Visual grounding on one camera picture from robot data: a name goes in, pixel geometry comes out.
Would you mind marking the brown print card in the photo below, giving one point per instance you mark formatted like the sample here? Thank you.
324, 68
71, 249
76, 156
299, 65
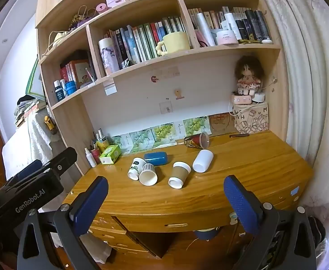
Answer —
220, 123

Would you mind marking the dark pen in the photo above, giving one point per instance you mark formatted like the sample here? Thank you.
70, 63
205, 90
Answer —
239, 135

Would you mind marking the wooden desk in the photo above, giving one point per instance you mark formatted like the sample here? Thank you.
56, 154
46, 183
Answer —
237, 163

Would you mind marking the yellow black tool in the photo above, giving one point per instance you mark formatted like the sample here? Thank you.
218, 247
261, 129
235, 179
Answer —
49, 123

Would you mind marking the yellow mug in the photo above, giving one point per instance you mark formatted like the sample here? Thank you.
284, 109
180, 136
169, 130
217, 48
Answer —
175, 42

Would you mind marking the red gift box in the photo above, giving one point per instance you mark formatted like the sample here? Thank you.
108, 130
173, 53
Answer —
78, 70

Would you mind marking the stack of papers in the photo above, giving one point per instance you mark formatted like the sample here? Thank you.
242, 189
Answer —
26, 109

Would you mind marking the row of green blue books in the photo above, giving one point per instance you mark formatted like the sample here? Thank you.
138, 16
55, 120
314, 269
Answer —
142, 40

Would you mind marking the white rolled tube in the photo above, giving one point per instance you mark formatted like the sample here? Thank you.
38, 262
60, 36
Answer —
205, 29

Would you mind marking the green tissue box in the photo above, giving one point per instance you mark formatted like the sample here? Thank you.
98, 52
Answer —
110, 154

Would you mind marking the row of beige books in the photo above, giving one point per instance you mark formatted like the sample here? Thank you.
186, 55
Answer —
212, 17

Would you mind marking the white striped paper cup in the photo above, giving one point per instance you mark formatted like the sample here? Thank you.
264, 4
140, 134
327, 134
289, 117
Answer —
148, 175

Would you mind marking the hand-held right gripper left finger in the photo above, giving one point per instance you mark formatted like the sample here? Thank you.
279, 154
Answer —
90, 206

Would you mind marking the dark bottle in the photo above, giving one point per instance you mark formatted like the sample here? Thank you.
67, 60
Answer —
58, 92

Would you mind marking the teal jar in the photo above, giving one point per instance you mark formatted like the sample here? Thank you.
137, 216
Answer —
70, 87

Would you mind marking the clear adhesive hook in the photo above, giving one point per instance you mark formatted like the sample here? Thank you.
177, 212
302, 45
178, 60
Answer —
165, 107

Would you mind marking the white cloth cover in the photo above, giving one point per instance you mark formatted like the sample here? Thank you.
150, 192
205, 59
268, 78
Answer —
26, 146

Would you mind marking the white cup with green print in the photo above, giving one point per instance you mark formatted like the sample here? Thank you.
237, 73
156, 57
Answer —
135, 167

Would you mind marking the dried flower bag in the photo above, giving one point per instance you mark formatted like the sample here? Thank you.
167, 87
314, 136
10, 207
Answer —
78, 19

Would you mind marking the grape print card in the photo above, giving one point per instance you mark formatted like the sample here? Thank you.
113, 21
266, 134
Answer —
142, 140
163, 135
122, 143
196, 126

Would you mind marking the brown-haired doll in dress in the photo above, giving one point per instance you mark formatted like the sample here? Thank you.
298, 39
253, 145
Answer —
248, 74

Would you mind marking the white spray bottle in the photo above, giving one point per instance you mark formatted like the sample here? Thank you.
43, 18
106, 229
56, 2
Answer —
90, 159

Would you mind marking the blue cup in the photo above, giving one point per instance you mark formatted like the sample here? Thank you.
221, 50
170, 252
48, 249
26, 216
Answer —
156, 158

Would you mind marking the white floral thermos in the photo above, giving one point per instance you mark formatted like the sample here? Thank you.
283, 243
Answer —
108, 57

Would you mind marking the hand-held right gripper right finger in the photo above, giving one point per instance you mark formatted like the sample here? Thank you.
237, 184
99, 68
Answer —
241, 205

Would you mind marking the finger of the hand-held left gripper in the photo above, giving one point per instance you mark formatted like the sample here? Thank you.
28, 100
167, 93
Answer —
64, 159
29, 168

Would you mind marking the red pen holder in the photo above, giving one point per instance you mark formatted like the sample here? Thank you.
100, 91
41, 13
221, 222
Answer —
96, 155

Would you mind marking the plain white cup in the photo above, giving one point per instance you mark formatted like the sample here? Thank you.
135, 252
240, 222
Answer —
203, 161

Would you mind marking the white floral curtain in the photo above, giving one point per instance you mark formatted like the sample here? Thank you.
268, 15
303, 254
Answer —
307, 62

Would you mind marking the brown sleeve paper cup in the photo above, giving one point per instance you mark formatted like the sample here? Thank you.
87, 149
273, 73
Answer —
181, 173

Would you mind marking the green framed board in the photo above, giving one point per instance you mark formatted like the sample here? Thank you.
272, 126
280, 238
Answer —
34, 81

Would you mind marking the black bottle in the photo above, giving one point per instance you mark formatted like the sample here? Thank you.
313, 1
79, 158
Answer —
250, 25
262, 25

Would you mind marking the white round device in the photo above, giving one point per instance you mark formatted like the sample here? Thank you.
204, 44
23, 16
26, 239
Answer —
258, 98

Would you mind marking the wooden bookshelf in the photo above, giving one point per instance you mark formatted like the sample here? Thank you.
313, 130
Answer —
68, 123

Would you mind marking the red patterned cup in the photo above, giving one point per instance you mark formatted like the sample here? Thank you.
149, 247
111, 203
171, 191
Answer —
195, 140

